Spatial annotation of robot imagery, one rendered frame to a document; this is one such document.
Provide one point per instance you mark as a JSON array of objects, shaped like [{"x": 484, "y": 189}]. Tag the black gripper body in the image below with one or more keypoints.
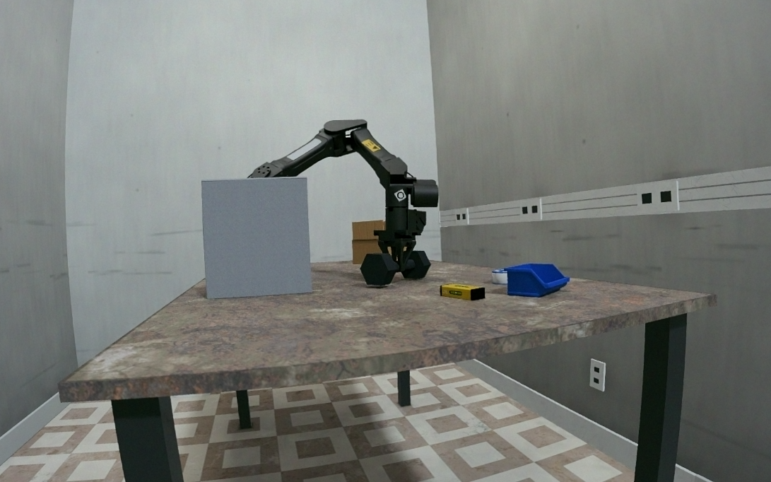
[{"x": 396, "y": 226}]

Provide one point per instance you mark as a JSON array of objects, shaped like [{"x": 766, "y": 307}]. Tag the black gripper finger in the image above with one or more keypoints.
[
  {"x": 383, "y": 245},
  {"x": 400, "y": 250}
]

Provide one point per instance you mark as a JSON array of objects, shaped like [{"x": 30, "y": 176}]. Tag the yellow pocket level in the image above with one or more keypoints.
[{"x": 462, "y": 292}]

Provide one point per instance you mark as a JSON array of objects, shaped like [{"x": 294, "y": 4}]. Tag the brown cardboard box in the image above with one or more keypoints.
[{"x": 364, "y": 241}]

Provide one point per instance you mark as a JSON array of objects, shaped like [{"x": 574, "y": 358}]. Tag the blue plastic stack bin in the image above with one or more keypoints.
[{"x": 522, "y": 280}]

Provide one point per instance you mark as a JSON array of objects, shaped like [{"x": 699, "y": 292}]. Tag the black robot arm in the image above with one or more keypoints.
[{"x": 331, "y": 141}]

